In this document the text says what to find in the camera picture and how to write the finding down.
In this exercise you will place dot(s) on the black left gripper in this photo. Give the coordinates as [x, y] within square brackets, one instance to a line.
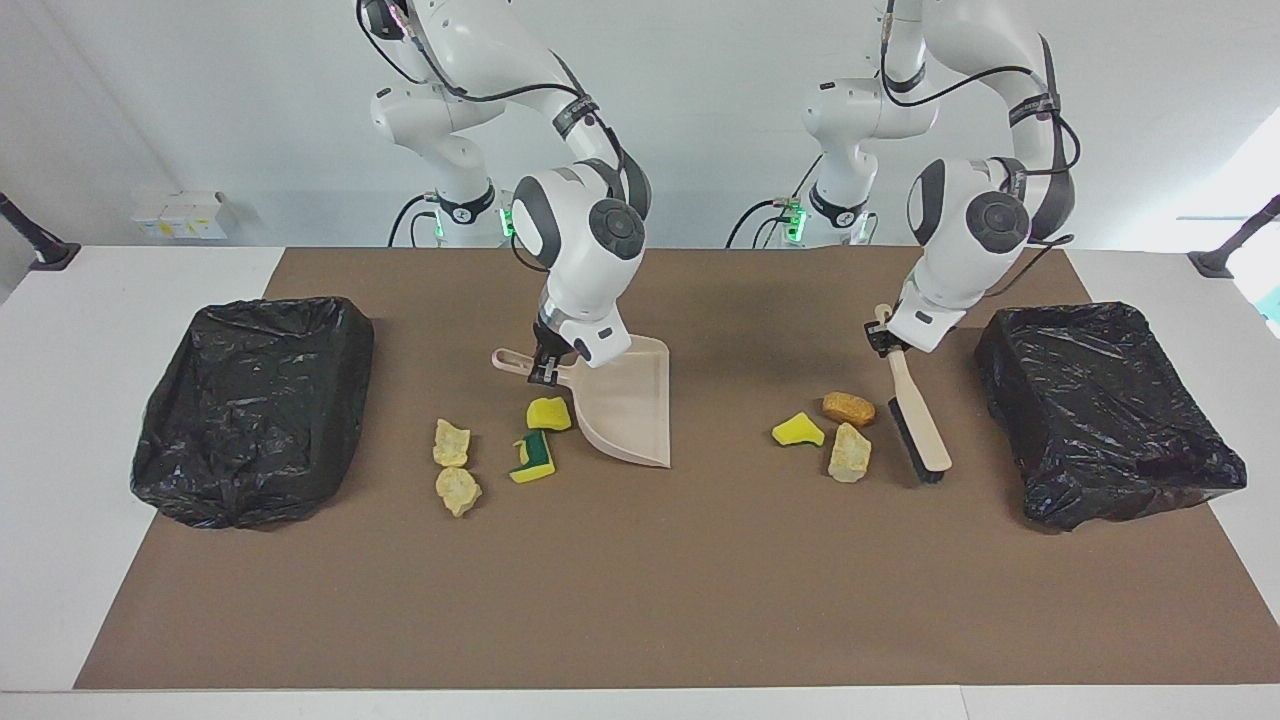
[885, 338]

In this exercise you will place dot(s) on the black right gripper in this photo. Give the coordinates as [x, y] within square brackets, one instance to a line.
[555, 345]

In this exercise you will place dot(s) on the brown toy nugget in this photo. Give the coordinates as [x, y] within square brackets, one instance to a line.
[848, 408]

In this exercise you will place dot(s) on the yellow green sponge piece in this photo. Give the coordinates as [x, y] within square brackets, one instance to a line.
[535, 462]

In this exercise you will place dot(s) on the beige plastic dustpan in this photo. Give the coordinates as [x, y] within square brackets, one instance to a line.
[630, 405]

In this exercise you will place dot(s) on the beige brush black bristles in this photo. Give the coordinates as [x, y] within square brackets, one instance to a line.
[922, 430]

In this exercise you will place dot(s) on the pale toy pastry piece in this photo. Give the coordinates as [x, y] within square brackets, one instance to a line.
[458, 490]
[849, 453]
[451, 443]

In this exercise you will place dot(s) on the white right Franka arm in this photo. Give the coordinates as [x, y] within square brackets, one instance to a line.
[585, 260]

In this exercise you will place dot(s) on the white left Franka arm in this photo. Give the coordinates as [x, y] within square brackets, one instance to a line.
[965, 240]

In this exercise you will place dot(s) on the black bag lined bin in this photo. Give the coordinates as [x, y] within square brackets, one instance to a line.
[1100, 410]
[255, 410]

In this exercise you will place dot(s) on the brown table mat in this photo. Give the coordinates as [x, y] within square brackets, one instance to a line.
[640, 610]

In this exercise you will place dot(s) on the black camera stand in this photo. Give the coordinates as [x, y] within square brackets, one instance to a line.
[45, 252]
[1218, 262]

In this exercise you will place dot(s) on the white wall socket box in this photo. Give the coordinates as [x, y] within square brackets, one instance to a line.
[180, 215]

